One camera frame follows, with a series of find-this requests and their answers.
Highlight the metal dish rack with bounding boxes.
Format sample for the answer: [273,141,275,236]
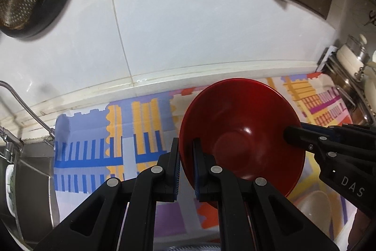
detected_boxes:
[0,148,59,251]

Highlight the red and black bowl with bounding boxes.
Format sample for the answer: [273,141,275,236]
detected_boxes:
[179,78,306,204]

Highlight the colourful patchwork table mat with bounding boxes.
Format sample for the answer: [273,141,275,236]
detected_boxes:
[53,70,376,243]

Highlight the steel pot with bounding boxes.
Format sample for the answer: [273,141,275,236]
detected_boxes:
[338,75,376,122]

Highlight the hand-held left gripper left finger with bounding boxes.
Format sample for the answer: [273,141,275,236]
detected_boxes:
[34,138,180,251]

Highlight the large chrome faucet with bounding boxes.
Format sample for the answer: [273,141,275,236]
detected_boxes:
[0,124,24,160]

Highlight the person's right forearm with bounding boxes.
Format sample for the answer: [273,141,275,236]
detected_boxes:
[348,204,376,248]

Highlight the white pot with lid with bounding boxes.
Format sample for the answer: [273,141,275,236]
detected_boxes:
[335,33,371,84]

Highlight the white dish green print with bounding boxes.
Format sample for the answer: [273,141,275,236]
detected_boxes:
[4,164,18,216]

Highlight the thin chrome faucet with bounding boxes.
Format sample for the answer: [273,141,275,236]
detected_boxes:
[0,81,56,148]

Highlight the cream enamel pot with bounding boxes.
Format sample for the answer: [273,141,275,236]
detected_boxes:
[363,49,376,93]

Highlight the steel pot rack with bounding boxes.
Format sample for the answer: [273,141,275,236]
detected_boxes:
[319,55,376,125]

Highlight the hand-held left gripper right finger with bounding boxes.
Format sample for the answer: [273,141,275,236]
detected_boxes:
[192,138,338,251]

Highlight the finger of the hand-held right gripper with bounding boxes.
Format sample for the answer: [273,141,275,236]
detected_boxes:
[282,126,338,158]
[301,122,376,143]

